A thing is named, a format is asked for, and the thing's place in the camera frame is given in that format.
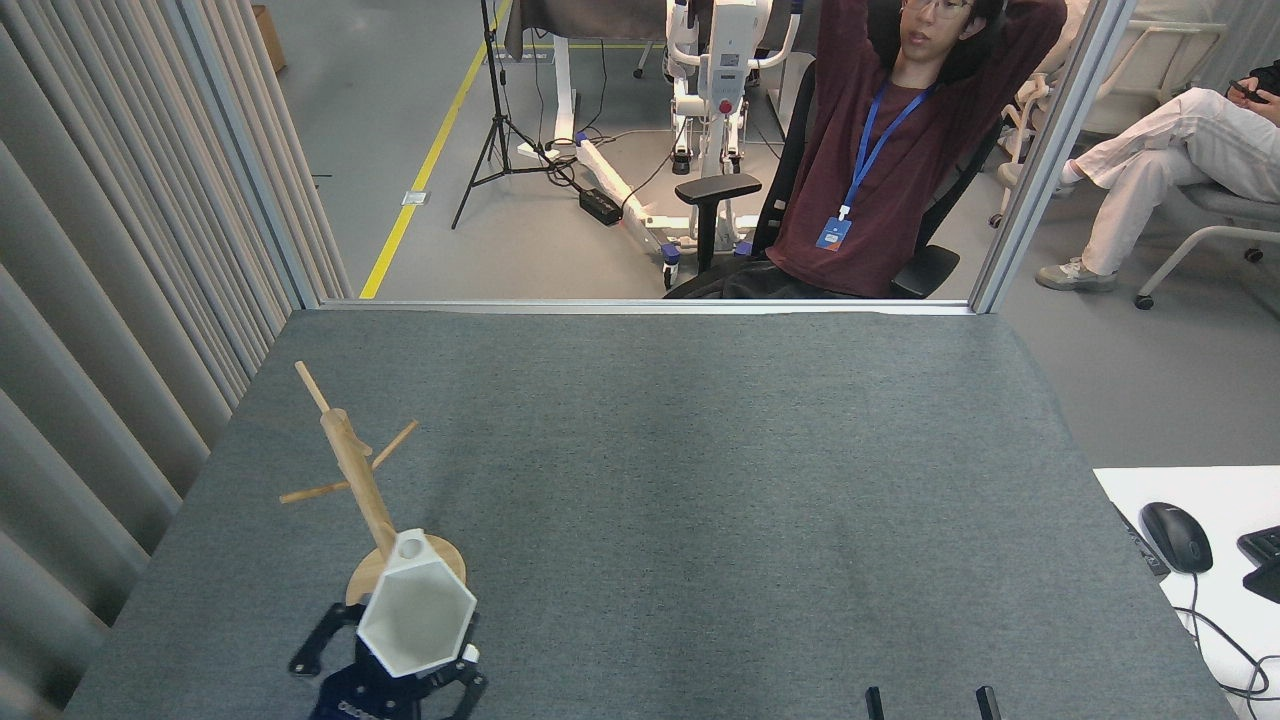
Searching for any silver frame post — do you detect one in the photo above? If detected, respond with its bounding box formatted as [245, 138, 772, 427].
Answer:
[971, 0, 1140, 315]

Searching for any beige chair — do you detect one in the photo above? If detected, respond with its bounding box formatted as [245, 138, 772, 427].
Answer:
[985, 17, 1228, 226]

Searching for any wooden cup storage rack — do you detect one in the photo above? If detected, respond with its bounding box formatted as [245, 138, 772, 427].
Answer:
[279, 361, 468, 607]

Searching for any person across table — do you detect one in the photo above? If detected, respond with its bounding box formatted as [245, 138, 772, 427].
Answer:
[664, 0, 1069, 300]

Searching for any white stand on wheels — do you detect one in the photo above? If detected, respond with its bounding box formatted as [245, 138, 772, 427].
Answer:
[515, 0, 804, 292]

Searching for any grey pleated curtain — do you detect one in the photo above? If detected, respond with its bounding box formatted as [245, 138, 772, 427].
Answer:
[0, 0, 354, 707]

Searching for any silver frame rail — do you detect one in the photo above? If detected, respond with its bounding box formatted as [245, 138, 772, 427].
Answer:
[318, 297, 977, 317]

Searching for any black tripod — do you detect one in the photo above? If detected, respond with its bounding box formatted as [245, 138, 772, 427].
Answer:
[451, 0, 583, 231]

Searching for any black mouse cable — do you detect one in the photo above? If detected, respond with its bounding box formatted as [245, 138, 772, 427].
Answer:
[1173, 572, 1280, 703]

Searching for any white chair on castors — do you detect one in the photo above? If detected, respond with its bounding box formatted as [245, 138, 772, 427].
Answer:
[1134, 182, 1280, 310]

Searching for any blue lanyard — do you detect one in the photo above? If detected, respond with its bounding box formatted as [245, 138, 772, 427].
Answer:
[838, 82, 937, 221]

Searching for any seated person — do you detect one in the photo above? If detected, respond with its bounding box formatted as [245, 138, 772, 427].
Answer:
[1034, 58, 1280, 293]

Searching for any cardboard box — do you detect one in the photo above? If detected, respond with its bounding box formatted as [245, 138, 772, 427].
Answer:
[251, 4, 288, 74]

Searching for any black office chair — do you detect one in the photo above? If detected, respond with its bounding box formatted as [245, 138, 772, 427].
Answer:
[661, 55, 1004, 300]

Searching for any black keyboard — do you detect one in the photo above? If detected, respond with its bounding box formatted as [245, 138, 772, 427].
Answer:
[1236, 524, 1280, 605]

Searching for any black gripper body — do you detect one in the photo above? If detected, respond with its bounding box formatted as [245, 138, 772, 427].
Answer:
[307, 640, 473, 720]

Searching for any white hexagonal cup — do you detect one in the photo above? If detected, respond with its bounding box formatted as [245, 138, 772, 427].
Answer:
[356, 528, 478, 679]

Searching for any black computer mouse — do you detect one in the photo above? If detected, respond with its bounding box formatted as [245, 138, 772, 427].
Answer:
[1139, 501, 1214, 575]

